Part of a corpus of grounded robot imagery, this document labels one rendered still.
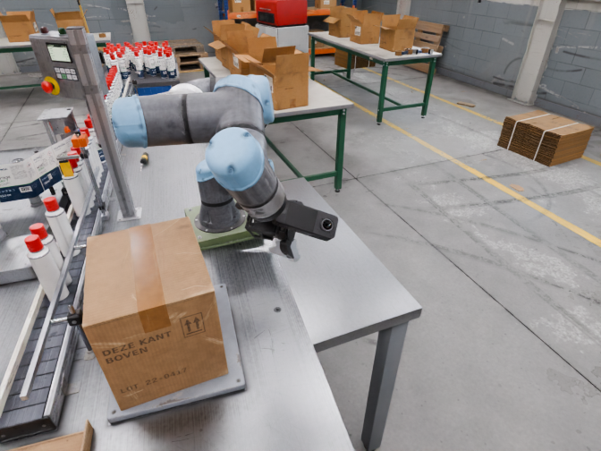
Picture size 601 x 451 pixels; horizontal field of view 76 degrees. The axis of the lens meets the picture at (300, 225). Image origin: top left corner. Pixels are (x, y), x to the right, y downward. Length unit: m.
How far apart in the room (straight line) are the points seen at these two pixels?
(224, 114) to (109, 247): 0.50
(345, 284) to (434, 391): 0.98
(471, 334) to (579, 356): 0.52
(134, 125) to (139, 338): 0.42
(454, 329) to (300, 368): 1.45
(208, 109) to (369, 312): 0.76
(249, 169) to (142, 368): 0.53
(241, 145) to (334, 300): 0.74
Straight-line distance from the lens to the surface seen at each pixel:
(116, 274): 0.90
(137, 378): 0.93
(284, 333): 1.08
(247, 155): 0.51
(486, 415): 2.08
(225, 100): 0.61
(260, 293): 1.19
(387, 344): 1.29
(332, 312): 1.14
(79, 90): 1.51
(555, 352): 2.48
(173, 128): 0.61
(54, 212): 1.36
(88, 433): 1.00
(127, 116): 0.62
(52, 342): 1.17
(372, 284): 1.24
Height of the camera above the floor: 1.66
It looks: 34 degrees down
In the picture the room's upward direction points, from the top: straight up
